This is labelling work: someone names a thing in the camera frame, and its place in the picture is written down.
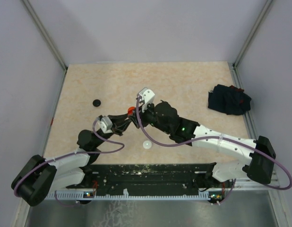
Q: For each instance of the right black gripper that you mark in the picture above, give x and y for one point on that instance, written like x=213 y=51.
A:
x=142 y=115

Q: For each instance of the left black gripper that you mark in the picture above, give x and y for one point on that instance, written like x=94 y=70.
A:
x=120 y=124

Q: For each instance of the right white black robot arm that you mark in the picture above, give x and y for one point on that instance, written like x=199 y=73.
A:
x=253 y=157

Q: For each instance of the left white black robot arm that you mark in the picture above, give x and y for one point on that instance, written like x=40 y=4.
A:
x=41 y=176

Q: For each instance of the dark navy crumpled cloth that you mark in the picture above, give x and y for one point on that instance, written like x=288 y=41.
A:
x=229 y=100

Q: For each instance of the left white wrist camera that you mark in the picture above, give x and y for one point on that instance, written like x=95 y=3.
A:
x=105 y=124

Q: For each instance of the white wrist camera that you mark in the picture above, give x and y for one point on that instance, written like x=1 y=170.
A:
x=105 y=124
x=147 y=97

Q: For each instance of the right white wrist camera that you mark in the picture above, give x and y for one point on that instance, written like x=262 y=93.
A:
x=147 y=97

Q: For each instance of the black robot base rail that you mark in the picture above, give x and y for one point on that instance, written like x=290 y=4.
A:
x=151 y=179

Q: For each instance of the left aluminium frame post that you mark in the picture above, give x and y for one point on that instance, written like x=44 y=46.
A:
x=44 y=33

